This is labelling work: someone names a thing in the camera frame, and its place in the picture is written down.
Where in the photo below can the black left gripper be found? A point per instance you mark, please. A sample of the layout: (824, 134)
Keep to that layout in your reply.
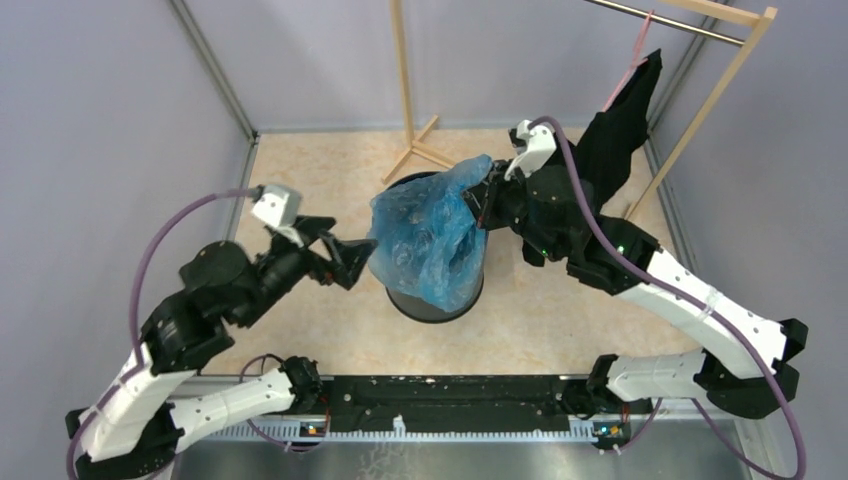
(351, 254)

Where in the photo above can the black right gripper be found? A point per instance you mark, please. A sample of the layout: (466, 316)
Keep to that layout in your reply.
(485, 196)

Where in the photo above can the blue plastic trash bag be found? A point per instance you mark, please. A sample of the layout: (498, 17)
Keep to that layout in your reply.
(430, 238)

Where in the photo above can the black trash bin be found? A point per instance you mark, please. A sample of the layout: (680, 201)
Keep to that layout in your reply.
(437, 291)

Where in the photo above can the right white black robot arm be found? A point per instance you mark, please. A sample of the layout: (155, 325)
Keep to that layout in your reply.
(742, 362)

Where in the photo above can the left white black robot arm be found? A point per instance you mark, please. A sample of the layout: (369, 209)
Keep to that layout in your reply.
(137, 428)

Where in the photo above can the black cloth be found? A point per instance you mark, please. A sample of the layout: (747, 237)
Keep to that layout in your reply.
(591, 170)

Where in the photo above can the pink hanger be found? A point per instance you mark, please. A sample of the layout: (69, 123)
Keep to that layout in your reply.
(629, 63)

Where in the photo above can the wooden clothes rack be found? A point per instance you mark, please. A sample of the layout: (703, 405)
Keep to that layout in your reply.
(723, 22)

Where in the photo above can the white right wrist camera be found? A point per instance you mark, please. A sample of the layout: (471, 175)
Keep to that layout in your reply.
(534, 147)

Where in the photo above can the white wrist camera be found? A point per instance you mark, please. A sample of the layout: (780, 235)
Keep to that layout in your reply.
(534, 147)
(277, 207)

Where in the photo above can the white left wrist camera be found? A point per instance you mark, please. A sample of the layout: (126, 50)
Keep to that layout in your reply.
(277, 207)

